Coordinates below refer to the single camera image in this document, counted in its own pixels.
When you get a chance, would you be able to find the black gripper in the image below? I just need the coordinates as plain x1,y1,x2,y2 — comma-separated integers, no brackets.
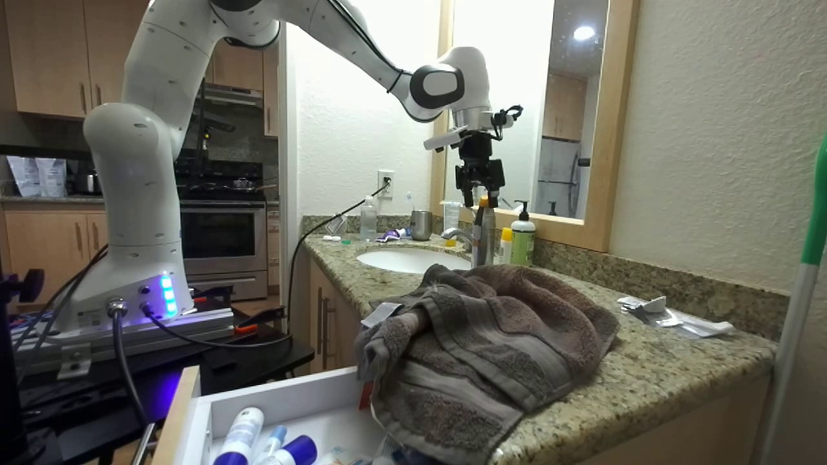
456,133,505,205

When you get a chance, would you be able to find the grey brown towel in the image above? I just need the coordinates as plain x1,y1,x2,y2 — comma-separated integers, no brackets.
354,267,621,465

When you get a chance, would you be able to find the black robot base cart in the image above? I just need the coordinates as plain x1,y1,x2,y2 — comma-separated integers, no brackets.
0,332,316,465

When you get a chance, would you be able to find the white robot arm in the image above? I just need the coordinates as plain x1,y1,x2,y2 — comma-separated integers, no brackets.
60,0,520,328

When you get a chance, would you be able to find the chrome faucet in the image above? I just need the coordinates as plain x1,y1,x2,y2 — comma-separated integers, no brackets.
440,205,474,253

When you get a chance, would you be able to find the green soap pump bottle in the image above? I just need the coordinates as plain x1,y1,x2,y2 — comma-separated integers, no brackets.
513,205,535,267

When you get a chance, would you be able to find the metal toothbrush cup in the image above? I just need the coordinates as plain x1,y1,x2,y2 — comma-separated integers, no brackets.
411,209,433,241

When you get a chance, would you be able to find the wood framed mirror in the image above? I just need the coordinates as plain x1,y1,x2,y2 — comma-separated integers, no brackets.
436,0,642,250

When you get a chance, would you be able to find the clear plastic water bottle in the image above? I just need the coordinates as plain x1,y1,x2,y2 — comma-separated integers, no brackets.
360,196,380,243

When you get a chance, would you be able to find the wooden vanity cabinet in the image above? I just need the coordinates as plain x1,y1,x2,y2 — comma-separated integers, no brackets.
292,250,360,372

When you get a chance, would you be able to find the stainless steel oven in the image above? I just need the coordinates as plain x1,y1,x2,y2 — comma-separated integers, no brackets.
170,80,285,305

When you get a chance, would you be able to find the white drawer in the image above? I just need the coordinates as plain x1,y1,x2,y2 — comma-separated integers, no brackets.
160,367,399,465

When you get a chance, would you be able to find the blue cap white bottle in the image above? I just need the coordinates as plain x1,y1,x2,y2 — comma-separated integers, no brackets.
257,434,318,465

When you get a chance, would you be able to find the white blue deodorant bottle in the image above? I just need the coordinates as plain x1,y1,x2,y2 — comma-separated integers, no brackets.
212,407,265,465

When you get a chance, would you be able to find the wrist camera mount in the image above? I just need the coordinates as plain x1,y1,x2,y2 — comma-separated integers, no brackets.
425,104,523,151

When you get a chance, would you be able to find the black power cable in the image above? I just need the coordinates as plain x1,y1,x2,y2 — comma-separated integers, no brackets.
283,179,392,341

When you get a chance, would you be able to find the green white broom handle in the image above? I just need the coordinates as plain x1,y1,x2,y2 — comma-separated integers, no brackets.
754,138,827,465

